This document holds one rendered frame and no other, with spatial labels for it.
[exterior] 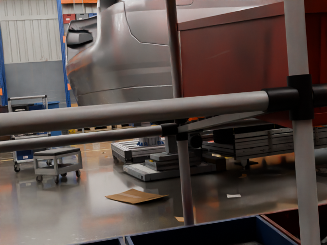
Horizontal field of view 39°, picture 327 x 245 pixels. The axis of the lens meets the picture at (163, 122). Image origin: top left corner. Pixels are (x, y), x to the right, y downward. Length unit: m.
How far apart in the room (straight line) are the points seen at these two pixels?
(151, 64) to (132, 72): 0.13
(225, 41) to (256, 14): 0.15
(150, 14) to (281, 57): 2.18
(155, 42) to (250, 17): 2.07
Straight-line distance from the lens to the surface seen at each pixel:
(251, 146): 4.83
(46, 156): 5.16
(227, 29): 0.93
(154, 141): 5.95
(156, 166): 4.68
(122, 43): 2.85
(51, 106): 10.87
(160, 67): 2.86
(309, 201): 0.70
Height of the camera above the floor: 0.82
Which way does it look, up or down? 3 degrees down
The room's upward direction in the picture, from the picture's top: 5 degrees counter-clockwise
